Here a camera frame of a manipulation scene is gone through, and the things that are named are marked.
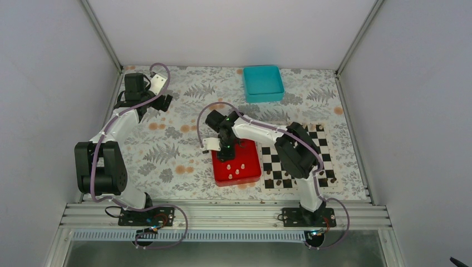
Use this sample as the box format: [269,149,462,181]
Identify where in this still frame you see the red tray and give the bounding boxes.
[212,139,262,187]

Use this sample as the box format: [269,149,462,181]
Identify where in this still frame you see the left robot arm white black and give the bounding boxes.
[74,73,173,225]

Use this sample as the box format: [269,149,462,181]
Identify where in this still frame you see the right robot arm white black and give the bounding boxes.
[199,110,324,226]

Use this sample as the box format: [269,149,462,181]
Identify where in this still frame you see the floral table mat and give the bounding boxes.
[82,65,370,202]

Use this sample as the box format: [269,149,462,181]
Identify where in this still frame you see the black white chessboard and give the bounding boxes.
[258,122,343,194]

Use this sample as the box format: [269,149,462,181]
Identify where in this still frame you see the teal bin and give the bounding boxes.
[243,65,285,103]

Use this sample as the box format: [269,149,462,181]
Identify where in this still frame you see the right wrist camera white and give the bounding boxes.
[201,137,221,154]

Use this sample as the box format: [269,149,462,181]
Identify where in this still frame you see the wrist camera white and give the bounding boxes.
[201,137,221,154]
[149,73,168,96]

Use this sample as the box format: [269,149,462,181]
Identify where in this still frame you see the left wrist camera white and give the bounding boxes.
[149,73,168,96]

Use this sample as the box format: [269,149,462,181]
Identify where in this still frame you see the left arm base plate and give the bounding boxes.
[117,207,175,228]

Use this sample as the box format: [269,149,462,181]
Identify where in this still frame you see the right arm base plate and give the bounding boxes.
[277,207,337,228]

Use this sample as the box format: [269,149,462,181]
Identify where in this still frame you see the grey cable duct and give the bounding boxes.
[72,229,306,243]

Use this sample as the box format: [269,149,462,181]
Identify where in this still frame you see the aluminium rail frame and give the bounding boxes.
[60,201,392,230]

